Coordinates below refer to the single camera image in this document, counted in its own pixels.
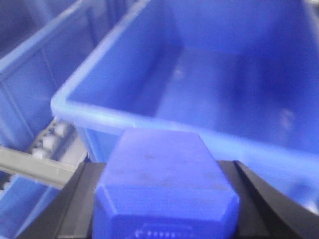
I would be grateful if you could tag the white roller conveyor track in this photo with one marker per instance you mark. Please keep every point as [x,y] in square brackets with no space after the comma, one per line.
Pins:
[51,159]

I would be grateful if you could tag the large blue target bin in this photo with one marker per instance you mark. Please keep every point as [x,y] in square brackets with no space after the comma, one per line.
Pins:
[243,74]

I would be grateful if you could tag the blue bottle-shaped part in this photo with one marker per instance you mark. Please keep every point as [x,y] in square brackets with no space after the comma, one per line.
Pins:
[163,184]

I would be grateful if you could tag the blue bin left neighbour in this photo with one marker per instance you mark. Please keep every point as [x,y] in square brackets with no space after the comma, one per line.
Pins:
[42,42]

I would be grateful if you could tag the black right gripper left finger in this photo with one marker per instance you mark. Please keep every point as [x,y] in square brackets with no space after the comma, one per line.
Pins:
[70,214]

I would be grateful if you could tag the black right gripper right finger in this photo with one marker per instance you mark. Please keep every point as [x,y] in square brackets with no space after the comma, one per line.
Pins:
[266,213]

